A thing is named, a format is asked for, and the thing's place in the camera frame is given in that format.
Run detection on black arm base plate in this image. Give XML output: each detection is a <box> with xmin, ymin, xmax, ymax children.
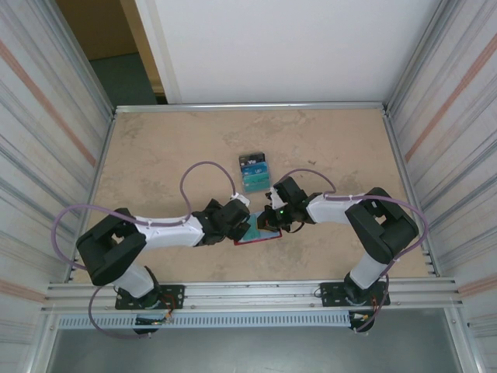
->
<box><xmin>318</xmin><ymin>282</ymin><xmax>389</xmax><ymax>309</ymax></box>
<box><xmin>115</xmin><ymin>284</ymin><xmax>186</xmax><ymax>311</ymax></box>

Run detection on wooden door jamb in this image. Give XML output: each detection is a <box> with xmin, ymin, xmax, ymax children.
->
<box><xmin>119</xmin><ymin>0</ymin><xmax>169</xmax><ymax>105</ymax></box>

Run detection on aluminium table edge frame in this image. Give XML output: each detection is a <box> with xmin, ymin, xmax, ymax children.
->
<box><xmin>69</xmin><ymin>101</ymin><xmax>442</xmax><ymax>283</ymax></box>

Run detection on corrugated translucent side panel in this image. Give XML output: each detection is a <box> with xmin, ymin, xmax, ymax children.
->
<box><xmin>0</xmin><ymin>0</ymin><xmax>117</xmax><ymax>373</ymax></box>
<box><xmin>382</xmin><ymin>0</ymin><xmax>497</xmax><ymax>350</ymax></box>

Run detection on clear acrylic card tray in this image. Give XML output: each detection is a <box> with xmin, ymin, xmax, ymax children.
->
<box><xmin>237</xmin><ymin>152</ymin><xmax>276</xmax><ymax>195</ymax></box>

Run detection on brown wooden door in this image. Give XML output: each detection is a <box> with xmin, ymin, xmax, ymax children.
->
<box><xmin>56</xmin><ymin>0</ymin><xmax>137</xmax><ymax>62</ymax></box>

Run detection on aluminium mounting rail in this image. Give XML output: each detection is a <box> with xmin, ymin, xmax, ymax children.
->
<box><xmin>45</xmin><ymin>276</ymin><xmax>465</xmax><ymax>313</ymax></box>

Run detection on slotted grey cable duct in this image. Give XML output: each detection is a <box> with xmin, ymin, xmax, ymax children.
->
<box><xmin>57</xmin><ymin>312</ymin><xmax>353</xmax><ymax>330</ymax></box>

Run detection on dark VIP card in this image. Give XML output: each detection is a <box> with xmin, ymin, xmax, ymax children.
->
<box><xmin>238</xmin><ymin>152</ymin><xmax>267</xmax><ymax>166</ymax></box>

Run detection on red leather card holder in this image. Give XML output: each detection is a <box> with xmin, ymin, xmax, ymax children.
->
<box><xmin>232</xmin><ymin>211</ymin><xmax>283</xmax><ymax>247</ymax></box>

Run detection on small circuit board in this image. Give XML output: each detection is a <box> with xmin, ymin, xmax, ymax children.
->
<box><xmin>134</xmin><ymin>315</ymin><xmax>174</xmax><ymax>326</ymax></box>

